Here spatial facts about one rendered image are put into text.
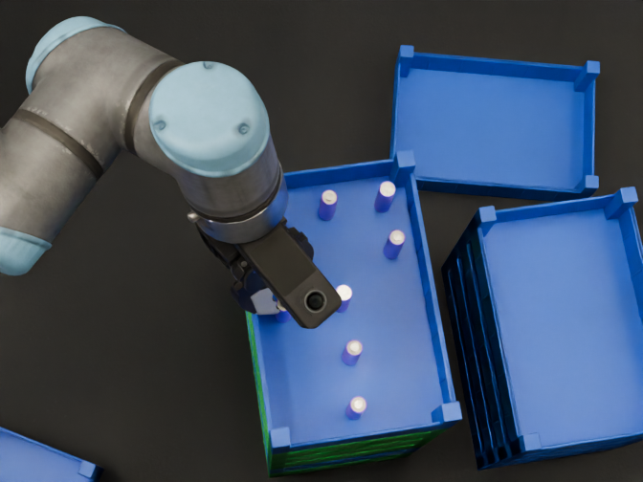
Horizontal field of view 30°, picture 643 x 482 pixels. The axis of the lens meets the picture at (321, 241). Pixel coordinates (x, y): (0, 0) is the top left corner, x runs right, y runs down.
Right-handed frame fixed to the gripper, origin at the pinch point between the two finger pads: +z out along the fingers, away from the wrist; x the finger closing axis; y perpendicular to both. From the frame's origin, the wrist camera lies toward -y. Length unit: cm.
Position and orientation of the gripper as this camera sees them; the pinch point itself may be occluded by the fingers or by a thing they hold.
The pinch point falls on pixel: (284, 304)
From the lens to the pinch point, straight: 128.4
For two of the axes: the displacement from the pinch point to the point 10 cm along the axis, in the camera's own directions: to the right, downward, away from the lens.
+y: -6.2, -6.7, 4.1
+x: -7.8, 6.0, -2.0
